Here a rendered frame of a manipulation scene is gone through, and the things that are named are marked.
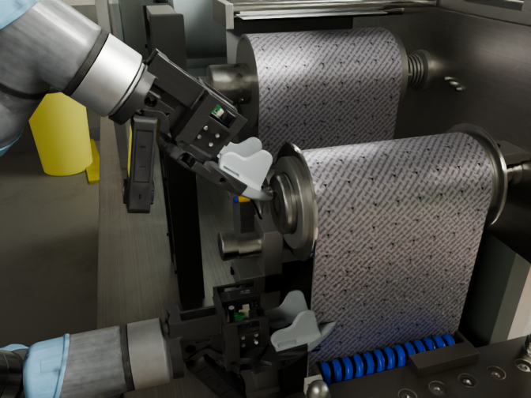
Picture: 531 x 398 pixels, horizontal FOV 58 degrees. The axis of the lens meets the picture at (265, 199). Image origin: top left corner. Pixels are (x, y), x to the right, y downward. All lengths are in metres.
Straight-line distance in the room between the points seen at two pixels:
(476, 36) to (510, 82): 0.10
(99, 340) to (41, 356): 0.06
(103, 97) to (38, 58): 0.06
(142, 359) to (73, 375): 0.07
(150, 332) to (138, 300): 0.45
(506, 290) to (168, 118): 0.56
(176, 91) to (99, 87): 0.08
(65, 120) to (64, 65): 3.20
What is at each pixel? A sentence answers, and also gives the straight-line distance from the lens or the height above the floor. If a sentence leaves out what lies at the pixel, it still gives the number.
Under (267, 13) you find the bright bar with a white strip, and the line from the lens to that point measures 0.80.
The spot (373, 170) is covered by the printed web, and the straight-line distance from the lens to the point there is 0.58.
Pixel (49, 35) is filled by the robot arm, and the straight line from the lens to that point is 0.49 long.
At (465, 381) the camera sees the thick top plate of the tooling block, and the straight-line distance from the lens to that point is 0.73.
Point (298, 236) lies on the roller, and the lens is 0.57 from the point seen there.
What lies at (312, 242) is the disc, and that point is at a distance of 0.55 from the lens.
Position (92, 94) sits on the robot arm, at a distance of 0.50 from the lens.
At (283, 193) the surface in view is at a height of 1.28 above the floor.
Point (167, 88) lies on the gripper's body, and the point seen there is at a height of 1.40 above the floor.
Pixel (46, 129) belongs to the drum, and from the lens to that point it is 3.73.
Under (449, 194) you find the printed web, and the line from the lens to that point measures 0.63.
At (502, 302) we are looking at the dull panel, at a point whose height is 1.05.
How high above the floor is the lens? 1.54
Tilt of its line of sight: 28 degrees down
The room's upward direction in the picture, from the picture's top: straight up
